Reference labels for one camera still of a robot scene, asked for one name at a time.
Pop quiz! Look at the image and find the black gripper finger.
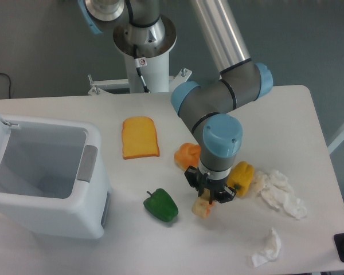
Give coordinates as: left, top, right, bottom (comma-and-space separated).
209, 186, 237, 204
184, 166, 204, 197

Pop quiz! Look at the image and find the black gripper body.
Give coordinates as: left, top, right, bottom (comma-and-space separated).
199, 169, 229, 191

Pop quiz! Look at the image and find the rectangular toasted bread block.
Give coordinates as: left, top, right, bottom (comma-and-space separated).
191, 189, 215, 219

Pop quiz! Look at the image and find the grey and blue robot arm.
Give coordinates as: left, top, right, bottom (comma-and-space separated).
79, 1, 273, 203

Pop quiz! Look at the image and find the round knotted bread roll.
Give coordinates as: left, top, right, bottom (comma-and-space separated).
174, 143, 201, 171

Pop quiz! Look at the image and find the toast slice bread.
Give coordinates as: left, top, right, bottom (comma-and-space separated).
122, 116, 160, 159

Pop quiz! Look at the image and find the yellow bell pepper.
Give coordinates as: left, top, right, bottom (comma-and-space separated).
227, 161, 255, 197

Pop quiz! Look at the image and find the green bell pepper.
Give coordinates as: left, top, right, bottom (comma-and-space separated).
143, 188, 179, 223

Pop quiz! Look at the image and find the large crumpled white tissue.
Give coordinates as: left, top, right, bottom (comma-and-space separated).
251, 170, 307, 220

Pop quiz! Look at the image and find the small crumpled white tissue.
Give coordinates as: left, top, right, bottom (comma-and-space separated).
251, 227, 282, 268

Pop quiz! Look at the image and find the white plastic trash bin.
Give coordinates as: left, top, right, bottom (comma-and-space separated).
0, 114, 111, 239

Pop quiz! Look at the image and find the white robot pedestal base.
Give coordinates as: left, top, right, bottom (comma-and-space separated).
87, 51, 193, 96

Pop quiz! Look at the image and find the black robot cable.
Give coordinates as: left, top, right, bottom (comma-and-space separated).
133, 44, 151, 93

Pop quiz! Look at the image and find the black floor cable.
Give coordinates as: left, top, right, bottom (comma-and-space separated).
0, 72, 15, 100

